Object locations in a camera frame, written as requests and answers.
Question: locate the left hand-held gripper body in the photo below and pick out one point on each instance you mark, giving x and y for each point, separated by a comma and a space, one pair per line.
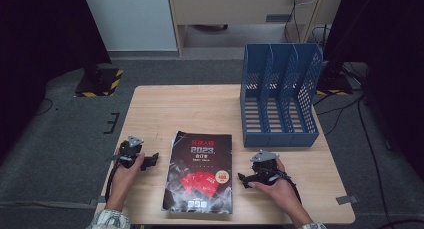
128, 150

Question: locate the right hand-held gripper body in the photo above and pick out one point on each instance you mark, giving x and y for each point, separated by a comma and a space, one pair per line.
265, 170

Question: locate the blue file rack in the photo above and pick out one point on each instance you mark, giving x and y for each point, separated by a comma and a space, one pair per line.
276, 140

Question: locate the black and red book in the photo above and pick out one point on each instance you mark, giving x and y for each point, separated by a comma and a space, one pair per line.
200, 175

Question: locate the person's right hand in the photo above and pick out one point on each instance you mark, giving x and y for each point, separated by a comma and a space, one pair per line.
283, 192

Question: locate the person's left hand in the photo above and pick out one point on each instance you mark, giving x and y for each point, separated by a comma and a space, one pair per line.
121, 184

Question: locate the grey tape piece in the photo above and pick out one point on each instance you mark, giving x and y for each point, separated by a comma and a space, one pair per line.
346, 199
101, 200

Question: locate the black stand with striped base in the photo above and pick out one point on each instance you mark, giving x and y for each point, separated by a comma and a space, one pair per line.
333, 84
100, 84

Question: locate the white panel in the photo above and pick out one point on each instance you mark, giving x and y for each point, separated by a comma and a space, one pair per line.
133, 19

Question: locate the black curtain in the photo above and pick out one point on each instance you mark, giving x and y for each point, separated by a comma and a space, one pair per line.
40, 39
393, 39

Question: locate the light wooden cabinet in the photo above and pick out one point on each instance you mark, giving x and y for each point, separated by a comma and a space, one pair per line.
233, 5

